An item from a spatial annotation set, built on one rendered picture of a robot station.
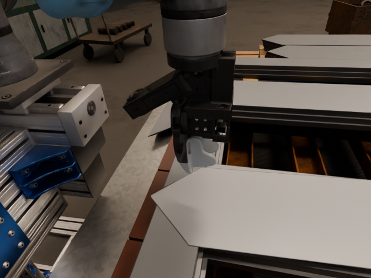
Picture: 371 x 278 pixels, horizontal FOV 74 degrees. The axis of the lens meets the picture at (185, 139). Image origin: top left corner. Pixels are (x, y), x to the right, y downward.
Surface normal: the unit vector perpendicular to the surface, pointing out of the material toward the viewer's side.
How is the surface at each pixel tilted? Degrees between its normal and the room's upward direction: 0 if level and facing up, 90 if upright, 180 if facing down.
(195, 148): 93
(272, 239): 0
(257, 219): 0
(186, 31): 90
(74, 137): 90
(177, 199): 0
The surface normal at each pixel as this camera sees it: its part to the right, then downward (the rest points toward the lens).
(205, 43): 0.29, 0.56
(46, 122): -0.18, 0.60
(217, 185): -0.04, -0.80
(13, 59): 0.85, -0.04
